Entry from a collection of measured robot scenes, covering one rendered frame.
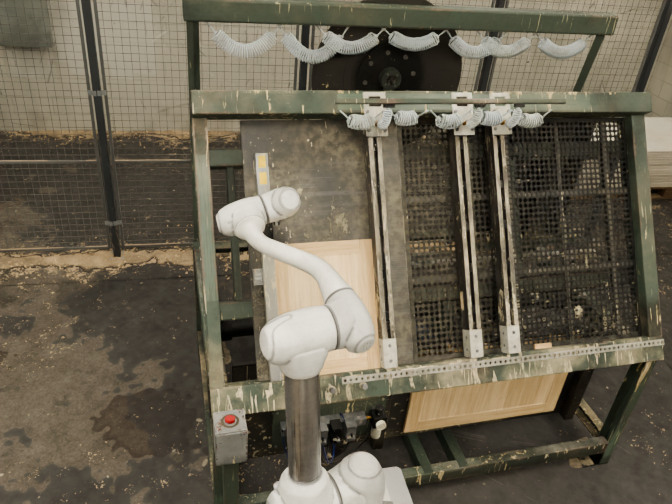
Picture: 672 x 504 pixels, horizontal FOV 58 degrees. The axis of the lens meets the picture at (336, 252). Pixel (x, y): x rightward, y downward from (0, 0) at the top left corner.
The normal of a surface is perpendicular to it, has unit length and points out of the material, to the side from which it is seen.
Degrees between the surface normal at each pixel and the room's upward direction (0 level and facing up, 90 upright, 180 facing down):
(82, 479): 0
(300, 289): 56
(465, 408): 90
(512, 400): 90
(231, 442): 90
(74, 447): 0
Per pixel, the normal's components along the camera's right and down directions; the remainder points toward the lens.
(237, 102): 0.25, -0.04
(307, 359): 0.40, 0.43
